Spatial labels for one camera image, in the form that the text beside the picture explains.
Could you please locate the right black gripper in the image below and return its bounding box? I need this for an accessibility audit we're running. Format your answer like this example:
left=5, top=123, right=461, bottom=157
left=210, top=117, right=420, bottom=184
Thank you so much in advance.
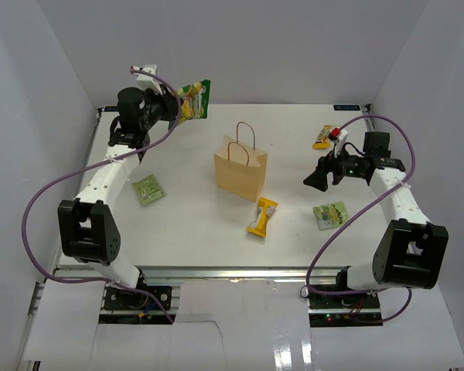
left=304, top=142, right=367, bottom=192

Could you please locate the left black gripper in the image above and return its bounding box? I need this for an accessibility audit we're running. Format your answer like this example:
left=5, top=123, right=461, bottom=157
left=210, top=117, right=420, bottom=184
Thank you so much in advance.
left=140, top=84, right=184, bottom=131

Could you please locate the green yellow snack bag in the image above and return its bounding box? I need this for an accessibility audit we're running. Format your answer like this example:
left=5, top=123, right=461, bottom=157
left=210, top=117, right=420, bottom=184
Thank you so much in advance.
left=177, top=80, right=211, bottom=124

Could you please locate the yellow snack bar wrapper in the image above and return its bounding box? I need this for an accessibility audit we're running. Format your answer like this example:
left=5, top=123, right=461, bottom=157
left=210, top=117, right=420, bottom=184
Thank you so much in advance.
left=247, top=197, right=278, bottom=238

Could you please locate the brown paper bag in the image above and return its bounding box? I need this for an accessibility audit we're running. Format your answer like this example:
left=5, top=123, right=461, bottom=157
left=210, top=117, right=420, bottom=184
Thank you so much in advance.
left=213, top=121, right=268, bottom=202

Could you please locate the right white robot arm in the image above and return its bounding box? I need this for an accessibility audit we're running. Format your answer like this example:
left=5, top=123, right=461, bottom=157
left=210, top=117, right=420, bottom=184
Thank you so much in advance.
left=304, top=128, right=449, bottom=308

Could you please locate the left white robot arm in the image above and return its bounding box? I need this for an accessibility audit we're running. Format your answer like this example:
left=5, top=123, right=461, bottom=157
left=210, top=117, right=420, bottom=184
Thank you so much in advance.
left=57, top=87, right=178, bottom=308

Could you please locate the yellow candy bar far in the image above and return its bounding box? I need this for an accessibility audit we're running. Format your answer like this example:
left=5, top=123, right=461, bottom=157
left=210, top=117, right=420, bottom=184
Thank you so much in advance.
left=312, top=125, right=333, bottom=150

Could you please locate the green mint sachet right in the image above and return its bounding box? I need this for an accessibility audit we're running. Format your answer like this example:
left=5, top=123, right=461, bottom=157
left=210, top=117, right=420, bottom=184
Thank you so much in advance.
left=313, top=201, right=350, bottom=230

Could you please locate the green mint sachet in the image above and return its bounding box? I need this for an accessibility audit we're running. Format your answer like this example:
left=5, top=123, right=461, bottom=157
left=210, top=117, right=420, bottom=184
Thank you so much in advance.
left=132, top=174, right=165, bottom=206
left=313, top=201, right=350, bottom=230

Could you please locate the right blue corner label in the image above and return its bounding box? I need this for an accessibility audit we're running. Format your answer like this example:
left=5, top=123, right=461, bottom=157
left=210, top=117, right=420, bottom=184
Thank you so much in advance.
left=333, top=104, right=360, bottom=111

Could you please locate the green mint sachet left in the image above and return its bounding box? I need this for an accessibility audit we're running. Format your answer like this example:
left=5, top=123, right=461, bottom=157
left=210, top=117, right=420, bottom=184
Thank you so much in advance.
left=132, top=174, right=165, bottom=206

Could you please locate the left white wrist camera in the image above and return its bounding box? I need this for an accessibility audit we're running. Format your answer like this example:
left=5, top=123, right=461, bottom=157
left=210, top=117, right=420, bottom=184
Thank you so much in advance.
left=130, top=64, right=164, bottom=96

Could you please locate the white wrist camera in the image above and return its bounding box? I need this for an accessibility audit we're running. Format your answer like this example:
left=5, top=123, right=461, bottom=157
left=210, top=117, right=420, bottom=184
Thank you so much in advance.
left=327, top=127, right=348, bottom=158
left=130, top=64, right=164, bottom=96

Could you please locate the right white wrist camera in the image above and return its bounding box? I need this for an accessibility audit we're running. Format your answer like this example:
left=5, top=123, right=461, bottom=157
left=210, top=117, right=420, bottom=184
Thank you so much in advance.
left=327, top=127, right=348, bottom=158

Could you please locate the aluminium front rail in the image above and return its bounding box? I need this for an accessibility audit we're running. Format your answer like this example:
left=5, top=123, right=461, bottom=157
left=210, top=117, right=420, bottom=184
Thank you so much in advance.
left=56, top=265, right=342, bottom=281

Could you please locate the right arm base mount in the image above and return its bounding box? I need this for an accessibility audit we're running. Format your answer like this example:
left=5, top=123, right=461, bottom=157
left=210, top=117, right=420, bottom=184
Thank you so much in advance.
left=299, top=285, right=383, bottom=328

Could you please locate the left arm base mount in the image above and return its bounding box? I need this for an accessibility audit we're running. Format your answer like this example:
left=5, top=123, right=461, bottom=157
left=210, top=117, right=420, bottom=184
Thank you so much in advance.
left=98, top=284, right=175, bottom=325

